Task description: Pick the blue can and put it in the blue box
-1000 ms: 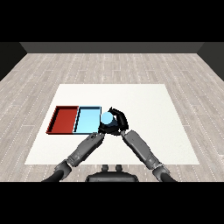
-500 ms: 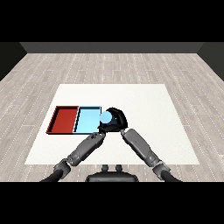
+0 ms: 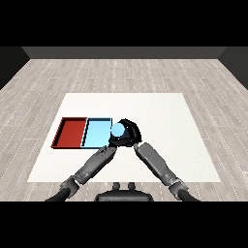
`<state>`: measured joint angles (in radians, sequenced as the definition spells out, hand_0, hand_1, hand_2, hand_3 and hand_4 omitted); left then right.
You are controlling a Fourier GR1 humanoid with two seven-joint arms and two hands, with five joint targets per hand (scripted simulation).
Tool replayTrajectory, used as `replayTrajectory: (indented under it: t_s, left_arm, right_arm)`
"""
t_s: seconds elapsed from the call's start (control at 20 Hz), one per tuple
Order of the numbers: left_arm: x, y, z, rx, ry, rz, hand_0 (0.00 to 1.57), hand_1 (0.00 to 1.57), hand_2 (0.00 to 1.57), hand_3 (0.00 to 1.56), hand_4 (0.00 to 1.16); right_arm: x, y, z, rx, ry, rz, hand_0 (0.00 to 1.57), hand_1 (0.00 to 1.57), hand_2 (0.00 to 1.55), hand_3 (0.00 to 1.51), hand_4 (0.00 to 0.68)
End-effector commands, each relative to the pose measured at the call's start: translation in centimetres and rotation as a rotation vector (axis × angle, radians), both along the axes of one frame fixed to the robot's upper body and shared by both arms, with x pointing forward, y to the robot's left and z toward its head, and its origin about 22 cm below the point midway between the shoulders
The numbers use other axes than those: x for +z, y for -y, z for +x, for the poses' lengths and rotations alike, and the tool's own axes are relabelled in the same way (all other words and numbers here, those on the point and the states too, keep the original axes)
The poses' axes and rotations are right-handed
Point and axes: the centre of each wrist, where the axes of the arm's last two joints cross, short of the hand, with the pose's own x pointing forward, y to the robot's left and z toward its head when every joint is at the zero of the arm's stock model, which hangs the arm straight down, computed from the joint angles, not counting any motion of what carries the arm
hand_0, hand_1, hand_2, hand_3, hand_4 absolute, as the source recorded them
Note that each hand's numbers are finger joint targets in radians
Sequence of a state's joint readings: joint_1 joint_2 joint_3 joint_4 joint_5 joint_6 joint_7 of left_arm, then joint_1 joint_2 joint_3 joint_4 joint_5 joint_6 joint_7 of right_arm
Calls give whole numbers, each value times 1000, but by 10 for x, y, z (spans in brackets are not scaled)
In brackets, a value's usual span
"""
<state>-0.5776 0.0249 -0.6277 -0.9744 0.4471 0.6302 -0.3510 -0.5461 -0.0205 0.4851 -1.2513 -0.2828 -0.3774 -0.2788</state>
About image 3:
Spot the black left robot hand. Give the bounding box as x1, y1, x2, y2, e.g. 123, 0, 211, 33
108, 136, 131, 149

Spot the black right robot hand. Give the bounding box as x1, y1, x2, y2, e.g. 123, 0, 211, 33
117, 118, 143, 147

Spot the small blue can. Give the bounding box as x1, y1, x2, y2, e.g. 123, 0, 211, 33
109, 122, 132, 140

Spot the shallow light blue open box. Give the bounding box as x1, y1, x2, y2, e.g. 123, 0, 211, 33
79, 116, 113, 149

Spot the shallow red open box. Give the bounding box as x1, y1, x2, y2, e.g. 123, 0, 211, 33
50, 116, 89, 150

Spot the dark grey robot body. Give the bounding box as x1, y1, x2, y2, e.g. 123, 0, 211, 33
95, 182, 155, 202

